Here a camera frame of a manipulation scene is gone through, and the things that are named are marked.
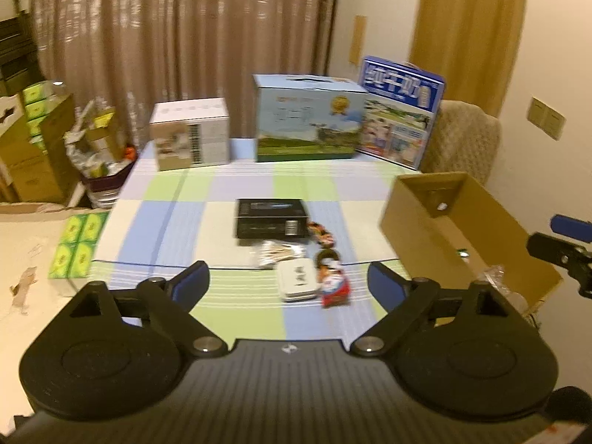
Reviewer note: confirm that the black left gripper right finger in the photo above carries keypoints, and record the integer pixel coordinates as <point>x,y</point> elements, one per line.
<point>466,353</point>

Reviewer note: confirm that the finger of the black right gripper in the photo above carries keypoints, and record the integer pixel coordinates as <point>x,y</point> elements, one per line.
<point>575,259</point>

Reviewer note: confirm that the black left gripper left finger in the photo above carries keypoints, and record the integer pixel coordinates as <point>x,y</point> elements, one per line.
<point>110,353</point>

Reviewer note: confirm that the clear plastic box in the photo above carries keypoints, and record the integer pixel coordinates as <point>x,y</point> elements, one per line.
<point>495,276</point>

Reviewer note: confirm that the red white doll keychain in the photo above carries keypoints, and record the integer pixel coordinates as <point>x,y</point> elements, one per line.
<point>333,282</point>

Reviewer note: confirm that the bag of cotton swabs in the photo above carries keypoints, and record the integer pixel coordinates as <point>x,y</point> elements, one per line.
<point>269,252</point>

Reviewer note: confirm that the green tissue pack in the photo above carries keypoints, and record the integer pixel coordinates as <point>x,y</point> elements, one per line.
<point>76,247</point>

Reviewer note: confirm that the brown cardboard box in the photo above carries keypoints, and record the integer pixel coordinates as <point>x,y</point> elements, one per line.
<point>448,228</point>

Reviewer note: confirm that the checked bed sheet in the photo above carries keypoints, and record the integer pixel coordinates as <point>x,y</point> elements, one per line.
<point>164,221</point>

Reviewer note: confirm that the quilted beige chair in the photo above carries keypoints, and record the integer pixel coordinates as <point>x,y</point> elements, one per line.
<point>464,138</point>

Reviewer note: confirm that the red toy car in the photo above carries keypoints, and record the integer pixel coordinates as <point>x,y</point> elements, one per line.
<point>321,235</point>

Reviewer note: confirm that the stacked cardboard boxes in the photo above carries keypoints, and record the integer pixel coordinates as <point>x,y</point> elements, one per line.
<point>47,150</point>

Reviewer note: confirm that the black product box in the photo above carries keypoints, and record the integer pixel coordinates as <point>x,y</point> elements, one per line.
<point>271,218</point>

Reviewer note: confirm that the white brown appliance box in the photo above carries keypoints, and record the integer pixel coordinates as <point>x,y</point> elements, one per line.
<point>190,133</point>

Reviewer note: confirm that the blue milk carton box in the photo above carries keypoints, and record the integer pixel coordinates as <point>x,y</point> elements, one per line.
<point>400,108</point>

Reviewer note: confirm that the yellow curtain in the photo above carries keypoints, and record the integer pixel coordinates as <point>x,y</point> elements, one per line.
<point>472,44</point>

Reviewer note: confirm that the cow picture milk carton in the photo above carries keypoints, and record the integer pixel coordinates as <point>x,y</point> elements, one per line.
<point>306,117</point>

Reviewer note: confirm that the black folded rack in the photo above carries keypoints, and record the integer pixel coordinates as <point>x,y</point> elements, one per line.
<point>18,53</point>

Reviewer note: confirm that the brown curtain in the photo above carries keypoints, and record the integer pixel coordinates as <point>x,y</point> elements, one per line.
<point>132,54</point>

